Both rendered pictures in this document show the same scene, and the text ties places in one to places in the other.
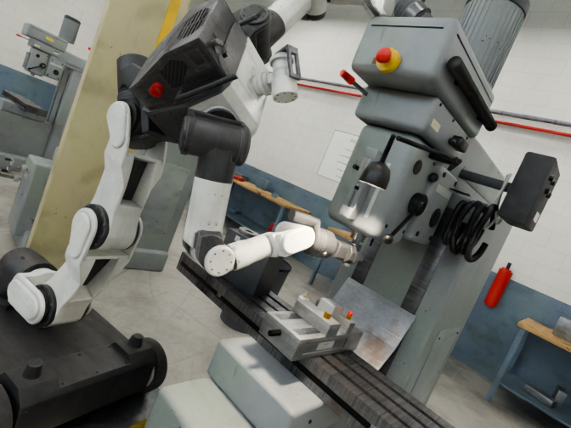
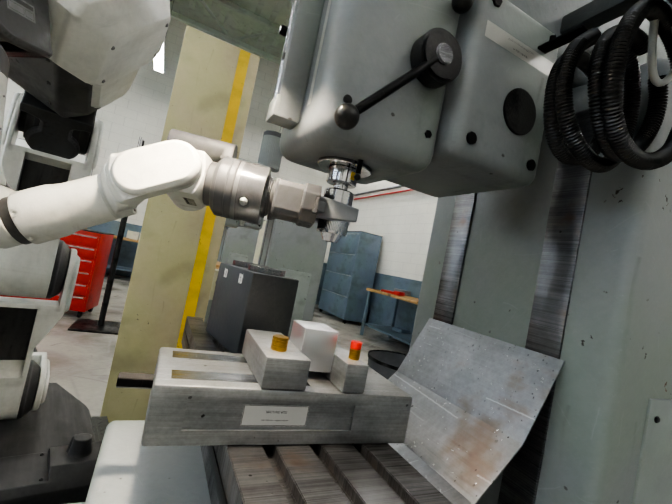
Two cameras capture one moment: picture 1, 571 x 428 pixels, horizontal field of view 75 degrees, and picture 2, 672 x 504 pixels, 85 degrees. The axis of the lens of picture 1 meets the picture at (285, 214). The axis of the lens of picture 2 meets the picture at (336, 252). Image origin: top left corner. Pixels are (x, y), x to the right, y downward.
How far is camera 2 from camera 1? 0.87 m
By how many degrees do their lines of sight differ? 26
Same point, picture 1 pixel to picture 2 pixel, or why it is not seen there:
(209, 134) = not seen: outside the picture
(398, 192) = (355, 18)
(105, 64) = not seen: hidden behind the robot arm
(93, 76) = not seen: hidden behind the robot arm
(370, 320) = (465, 387)
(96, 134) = (171, 230)
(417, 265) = (539, 250)
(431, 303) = (590, 321)
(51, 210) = (132, 316)
